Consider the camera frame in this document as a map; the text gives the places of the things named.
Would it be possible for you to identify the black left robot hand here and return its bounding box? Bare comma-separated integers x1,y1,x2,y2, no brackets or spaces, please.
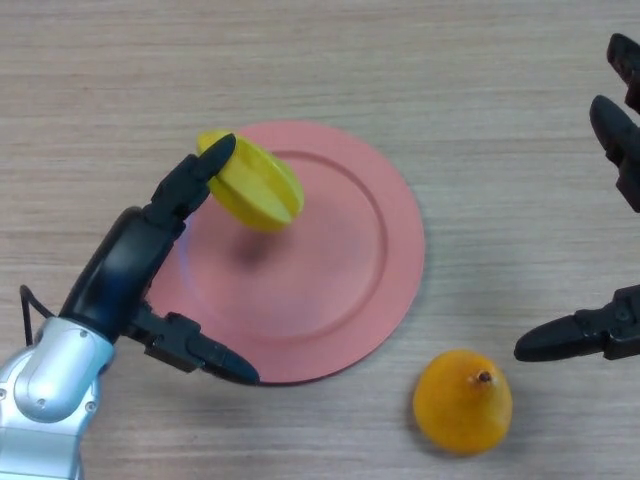
58,133,261,386

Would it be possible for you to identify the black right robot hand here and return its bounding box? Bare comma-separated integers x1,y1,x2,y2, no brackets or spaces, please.
514,33,640,362

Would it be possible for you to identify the yellow starfruit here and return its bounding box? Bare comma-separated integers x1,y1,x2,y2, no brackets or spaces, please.
195,129,305,235

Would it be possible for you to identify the pink round plate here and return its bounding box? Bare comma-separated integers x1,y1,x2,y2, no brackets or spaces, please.
149,121,426,385

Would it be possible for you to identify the orange pear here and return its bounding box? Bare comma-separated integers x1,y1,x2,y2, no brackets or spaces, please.
412,349,513,456

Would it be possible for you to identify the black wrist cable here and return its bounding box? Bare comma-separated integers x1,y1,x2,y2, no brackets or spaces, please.
18,284,55,347

